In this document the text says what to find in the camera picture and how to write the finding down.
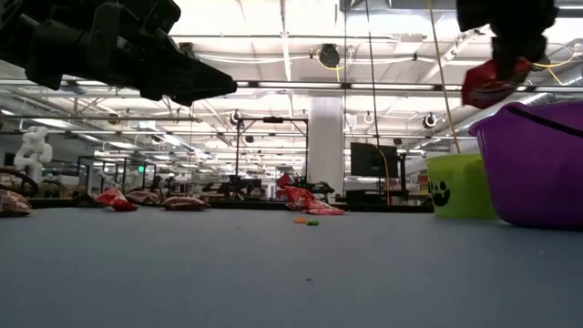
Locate white pillar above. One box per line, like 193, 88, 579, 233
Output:
308, 97, 346, 195

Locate black workstation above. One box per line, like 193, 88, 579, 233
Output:
202, 175, 264, 201

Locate green plastic bucket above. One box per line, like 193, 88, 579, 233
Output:
425, 153, 497, 220

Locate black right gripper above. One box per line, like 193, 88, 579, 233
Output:
490, 32, 550, 82

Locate black framed glass enclosure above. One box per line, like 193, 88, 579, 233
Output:
76, 154, 159, 195

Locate black room monitor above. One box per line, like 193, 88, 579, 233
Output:
349, 141, 401, 179

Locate black device green lights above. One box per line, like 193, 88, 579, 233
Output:
291, 177, 336, 196

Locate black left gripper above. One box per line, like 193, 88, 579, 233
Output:
25, 2, 238, 107

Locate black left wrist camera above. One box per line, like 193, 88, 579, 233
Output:
118, 0, 182, 36

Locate red Skittles candy pack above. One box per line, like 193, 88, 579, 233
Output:
284, 185, 316, 211
461, 57, 534, 110
303, 200, 348, 217

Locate black curved cable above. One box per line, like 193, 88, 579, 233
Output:
0, 167, 41, 198

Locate white robot figure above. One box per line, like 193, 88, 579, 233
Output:
12, 126, 54, 183

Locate black frame rig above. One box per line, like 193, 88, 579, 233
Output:
234, 116, 311, 197

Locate purple plastic bucket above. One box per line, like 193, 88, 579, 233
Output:
468, 99, 583, 231

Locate yellow cable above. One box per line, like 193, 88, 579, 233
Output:
426, 0, 463, 155

